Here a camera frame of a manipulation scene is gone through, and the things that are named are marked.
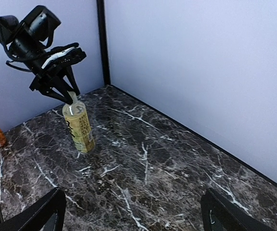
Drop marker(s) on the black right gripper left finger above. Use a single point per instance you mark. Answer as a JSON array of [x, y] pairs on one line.
[[47, 214]]

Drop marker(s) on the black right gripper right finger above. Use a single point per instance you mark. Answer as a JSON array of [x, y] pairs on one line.
[[218, 214]]

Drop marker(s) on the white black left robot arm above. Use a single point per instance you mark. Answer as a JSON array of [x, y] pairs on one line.
[[27, 44]]

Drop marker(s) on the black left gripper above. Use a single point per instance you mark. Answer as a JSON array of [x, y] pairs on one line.
[[54, 79]]

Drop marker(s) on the green tea plastic bottle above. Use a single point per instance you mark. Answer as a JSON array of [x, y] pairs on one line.
[[77, 122]]

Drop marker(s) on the black left corner frame post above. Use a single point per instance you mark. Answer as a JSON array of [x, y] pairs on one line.
[[103, 41]]

